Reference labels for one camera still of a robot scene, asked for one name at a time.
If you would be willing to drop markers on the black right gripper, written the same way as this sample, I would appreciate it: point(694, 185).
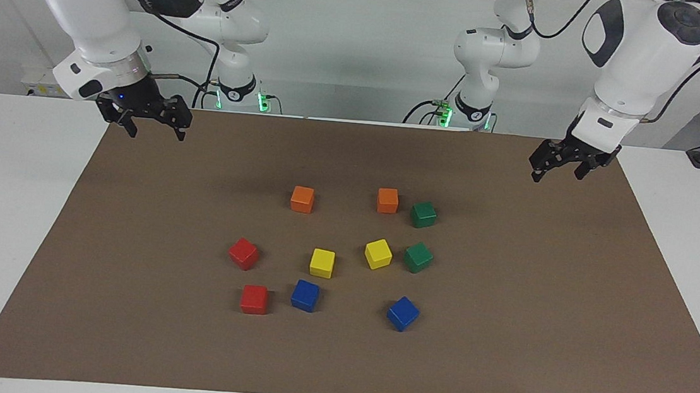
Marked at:
point(143, 102)

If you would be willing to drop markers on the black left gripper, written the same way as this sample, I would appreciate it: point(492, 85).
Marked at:
point(572, 151)

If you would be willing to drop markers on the green wooden cube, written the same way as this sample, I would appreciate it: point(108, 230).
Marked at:
point(418, 257)
point(424, 215)

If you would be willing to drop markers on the red wooden cube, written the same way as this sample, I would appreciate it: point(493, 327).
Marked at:
point(243, 254)
point(254, 300)

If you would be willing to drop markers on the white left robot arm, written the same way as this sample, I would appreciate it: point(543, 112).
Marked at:
point(634, 63)

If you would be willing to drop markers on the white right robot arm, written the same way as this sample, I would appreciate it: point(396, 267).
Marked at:
point(87, 9)

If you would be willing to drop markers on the white power strip box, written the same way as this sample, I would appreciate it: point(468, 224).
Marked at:
point(40, 81)

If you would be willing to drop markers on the orange wooden cube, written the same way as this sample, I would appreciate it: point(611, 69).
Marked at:
point(387, 200)
point(302, 199)

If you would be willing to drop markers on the brown paper mat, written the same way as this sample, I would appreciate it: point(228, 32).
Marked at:
point(502, 336)

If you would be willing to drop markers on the yellow wooden cube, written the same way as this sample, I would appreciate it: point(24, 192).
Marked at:
point(378, 254)
point(322, 263)

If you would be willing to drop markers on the blue wooden cube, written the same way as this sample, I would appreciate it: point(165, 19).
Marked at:
point(403, 314)
point(304, 296)

